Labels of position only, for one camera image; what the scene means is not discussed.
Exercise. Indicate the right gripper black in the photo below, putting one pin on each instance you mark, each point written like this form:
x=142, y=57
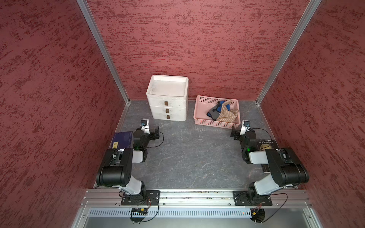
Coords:
x=236, y=132

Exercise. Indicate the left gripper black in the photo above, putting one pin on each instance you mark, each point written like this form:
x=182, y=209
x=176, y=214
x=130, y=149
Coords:
x=152, y=134

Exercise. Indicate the beige striped square dishcloth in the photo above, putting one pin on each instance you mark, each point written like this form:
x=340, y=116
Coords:
x=226, y=115

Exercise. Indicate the blue grey microfibre cloth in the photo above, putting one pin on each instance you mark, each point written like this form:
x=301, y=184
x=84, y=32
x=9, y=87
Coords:
x=215, y=111

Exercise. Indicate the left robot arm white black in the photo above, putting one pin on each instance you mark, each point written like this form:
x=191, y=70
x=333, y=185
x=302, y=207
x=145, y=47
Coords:
x=115, y=170

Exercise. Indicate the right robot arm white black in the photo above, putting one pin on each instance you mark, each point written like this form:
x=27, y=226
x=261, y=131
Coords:
x=286, y=169

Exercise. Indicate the black book gold cover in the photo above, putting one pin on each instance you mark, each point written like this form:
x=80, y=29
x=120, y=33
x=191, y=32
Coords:
x=263, y=145

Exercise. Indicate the purple book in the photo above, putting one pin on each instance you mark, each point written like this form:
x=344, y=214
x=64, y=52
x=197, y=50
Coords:
x=122, y=140

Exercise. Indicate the pink perforated plastic basket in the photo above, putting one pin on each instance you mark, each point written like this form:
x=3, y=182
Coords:
x=204, y=104

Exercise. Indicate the white three-drawer storage unit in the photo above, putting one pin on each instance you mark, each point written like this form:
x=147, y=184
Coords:
x=168, y=97

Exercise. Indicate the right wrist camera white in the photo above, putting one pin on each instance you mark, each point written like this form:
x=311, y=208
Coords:
x=245, y=127

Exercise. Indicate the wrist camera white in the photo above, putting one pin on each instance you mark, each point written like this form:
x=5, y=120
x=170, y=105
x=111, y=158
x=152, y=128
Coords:
x=245, y=127
x=145, y=126

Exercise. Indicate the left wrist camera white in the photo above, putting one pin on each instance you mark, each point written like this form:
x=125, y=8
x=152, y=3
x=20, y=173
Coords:
x=145, y=126

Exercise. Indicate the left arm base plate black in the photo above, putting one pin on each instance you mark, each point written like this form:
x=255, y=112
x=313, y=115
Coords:
x=145, y=198

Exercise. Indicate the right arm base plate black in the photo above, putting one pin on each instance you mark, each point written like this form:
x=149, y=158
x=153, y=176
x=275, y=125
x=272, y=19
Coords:
x=252, y=198

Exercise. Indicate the aluminium front rail frame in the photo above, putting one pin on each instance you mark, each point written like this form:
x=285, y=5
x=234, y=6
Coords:
x=286, y=206

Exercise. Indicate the left corner aluminium post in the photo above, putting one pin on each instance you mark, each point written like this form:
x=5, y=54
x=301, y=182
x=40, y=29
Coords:
x=86, y=11

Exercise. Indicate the corner aluminium post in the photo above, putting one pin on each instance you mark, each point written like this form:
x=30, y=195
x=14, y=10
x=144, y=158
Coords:
x=297, y=33
x=86, y=11

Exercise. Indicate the right corner aluminium post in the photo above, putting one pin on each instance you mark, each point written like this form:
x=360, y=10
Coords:
x=297, y=33

